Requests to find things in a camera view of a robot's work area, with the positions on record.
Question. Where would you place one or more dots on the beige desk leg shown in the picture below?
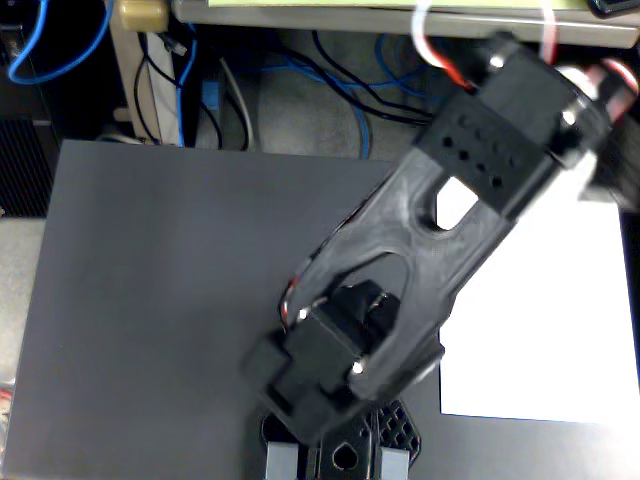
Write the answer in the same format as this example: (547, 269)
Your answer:
(160, 100)

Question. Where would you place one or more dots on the beige plastic cap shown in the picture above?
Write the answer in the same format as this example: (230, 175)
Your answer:
(142, 15)

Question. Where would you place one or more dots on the white paper sheet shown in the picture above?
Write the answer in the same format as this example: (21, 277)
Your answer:
(550, 325)

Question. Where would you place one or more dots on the black desk object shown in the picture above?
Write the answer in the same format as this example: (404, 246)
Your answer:
(610, 6)

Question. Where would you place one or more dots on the clear network plug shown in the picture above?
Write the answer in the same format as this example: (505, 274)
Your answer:
(176, 46)

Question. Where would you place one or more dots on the dark grey work mat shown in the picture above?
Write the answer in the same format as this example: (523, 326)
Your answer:
(125, 325)

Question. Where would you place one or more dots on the black vented case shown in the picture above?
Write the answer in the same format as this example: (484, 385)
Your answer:
(22, 170)

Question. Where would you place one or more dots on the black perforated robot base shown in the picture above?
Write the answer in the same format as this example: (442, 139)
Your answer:
(400, 425)

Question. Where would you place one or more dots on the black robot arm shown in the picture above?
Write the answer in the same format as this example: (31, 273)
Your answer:
(425, 260)

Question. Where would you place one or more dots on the small blue box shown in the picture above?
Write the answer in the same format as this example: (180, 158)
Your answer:
(211, 95)

